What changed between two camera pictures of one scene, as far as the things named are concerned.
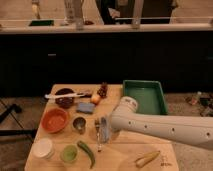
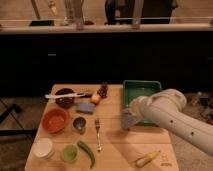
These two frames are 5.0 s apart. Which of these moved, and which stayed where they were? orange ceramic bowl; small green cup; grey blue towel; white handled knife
Moved: grey blue towel
Stayed: small green cup; white handled knife; orange ceramic bowl
